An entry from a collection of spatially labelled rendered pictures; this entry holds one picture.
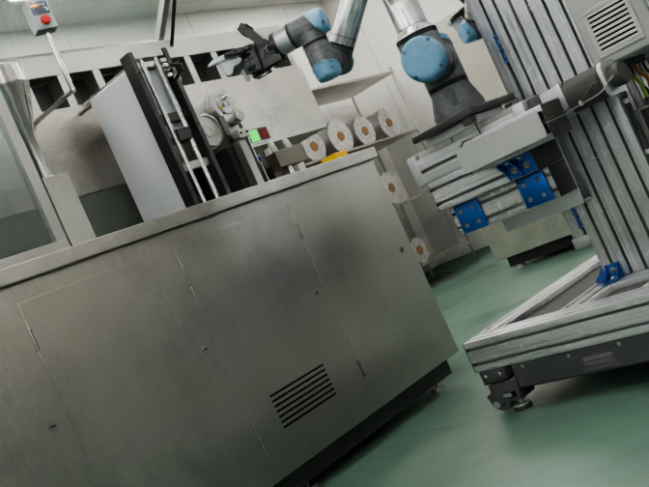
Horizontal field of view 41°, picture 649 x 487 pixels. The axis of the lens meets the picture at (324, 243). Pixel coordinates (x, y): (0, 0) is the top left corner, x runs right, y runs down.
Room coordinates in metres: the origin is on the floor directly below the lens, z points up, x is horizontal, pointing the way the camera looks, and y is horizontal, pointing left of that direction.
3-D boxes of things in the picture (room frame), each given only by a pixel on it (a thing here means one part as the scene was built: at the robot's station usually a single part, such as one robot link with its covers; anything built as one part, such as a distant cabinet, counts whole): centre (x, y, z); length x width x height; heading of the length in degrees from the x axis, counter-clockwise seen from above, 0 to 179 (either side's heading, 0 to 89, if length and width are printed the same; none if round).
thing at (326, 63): (2.44, -0.21, 1.12); 0.11 x 0.08 x 0.11; 159
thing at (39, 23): (2.71, 0.51, 1.66); 0.07 x 0.07 x 0.10; 33
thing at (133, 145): (2.96, 0.46, 1.17); 0.34 x 0.05 x 0.54; 48
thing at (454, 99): (2.45, -0.50, 0.87); 0.15 x 0.15 x 0.10
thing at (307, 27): (2.42, -0.21, 1.21); 0.11 x 0.08 x 0.09; 69
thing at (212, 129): (3.10, 0.30, 1.17); 0.26 x 0.12 x 0.12; 48
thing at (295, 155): (3.34, 0.12, 1.00); 0.40 x 0.16 x 0.06; 48
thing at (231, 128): (3.05, 0.12, 1.05); 0.06 x 0.05 x 0.31; 48
